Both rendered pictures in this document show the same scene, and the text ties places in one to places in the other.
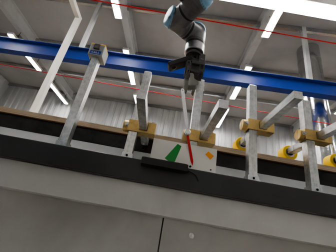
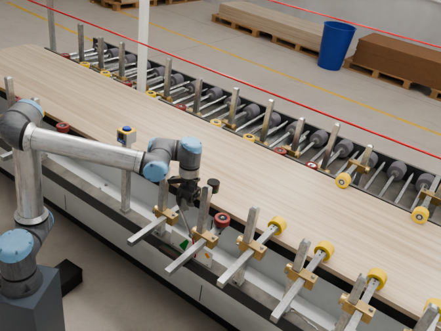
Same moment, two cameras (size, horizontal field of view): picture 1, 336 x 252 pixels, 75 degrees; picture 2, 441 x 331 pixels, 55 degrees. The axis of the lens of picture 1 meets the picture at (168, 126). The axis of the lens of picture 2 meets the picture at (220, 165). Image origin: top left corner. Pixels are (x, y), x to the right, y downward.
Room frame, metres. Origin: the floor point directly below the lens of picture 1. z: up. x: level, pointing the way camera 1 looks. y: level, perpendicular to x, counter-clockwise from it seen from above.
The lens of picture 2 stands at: (-0.47, -0.92, 2.25)
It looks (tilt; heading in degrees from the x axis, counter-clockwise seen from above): 33 degrees down; 30
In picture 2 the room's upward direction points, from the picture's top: 9 degrees clockwise
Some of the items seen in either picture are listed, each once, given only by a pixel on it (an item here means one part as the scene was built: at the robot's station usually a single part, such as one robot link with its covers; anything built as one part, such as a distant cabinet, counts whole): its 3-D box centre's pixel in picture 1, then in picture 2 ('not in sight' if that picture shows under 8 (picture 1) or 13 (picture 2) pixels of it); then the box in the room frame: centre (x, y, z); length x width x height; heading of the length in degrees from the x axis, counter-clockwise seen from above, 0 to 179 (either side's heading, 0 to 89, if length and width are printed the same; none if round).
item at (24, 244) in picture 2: not in sight; (17, 252); (0.24, 0.46, 0.79); 0.17 x 0.15 x 0.18; 33
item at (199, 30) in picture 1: (195, 37); (189, 153); (0.77, -0.05, 1.32); 0.10 x 0.09 x 0.12; 123
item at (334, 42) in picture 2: not in sight; (334, 46); (6.60, 1.31, 0.35); 0.55 x 0.55 x 0.70
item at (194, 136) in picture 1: (198, 138); (204, 236); (0.85, -0.14, 0.85); 0.14 x 0.06 x 0.05; 90
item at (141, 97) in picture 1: (143, 124); (160, 221); (0.80, 0.10, 0.84); 0.44 x 0.03 x 0.04; 0
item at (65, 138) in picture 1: (80, 99); (125, 178); (0.85, 0.40, 0.93); 0.05 x 0.05 x 0.45; 0
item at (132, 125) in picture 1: (139, 128); (165, 214); (0.85, 0.11, 0.84); 0.14 x 0.06 x 0.05; 90
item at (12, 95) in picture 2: not in sight; (13, 112); (0.85, 1.39, 0.93); 0.04 x 0.04 x 0.48; 0
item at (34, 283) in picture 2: not in sight; (20, 275); (0.23, 0.45, 0.65); 0.19 x 0.19 x 0.10
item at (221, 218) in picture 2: not in sight; (220, 225); (0.97, -0.15, 0.85); 0.08 x 0.08 x 0.11
